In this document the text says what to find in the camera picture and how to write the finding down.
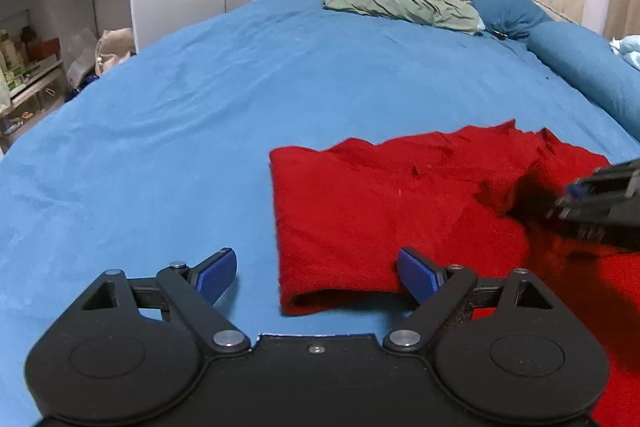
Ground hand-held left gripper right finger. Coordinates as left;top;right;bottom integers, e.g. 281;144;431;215
383;247;554;354

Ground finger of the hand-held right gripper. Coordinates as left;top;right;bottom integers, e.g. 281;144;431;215
549;194;640;251
564;158;640;198

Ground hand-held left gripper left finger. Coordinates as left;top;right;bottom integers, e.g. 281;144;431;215
80;248;251;355

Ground red garment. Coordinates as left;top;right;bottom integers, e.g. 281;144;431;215
269;119;640;427

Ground long blue bolster pillow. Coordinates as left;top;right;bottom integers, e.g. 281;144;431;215
527;22;640;142

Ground light blue cloth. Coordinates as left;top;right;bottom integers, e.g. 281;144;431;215
609;35;640;70

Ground blue bed sheet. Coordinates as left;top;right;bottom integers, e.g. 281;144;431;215
0;0;640;427

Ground beige plastic bag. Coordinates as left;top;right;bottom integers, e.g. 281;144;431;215
95;28;137;78

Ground clear plastic bag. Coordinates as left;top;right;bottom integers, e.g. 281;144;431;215
65;28;99;88

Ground green pillow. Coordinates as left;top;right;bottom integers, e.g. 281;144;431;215
323;0;482;35

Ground dark red box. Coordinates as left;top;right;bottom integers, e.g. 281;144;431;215
27;38;61;62

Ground green and white bottles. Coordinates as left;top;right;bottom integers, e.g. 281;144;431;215
0;29;32;90

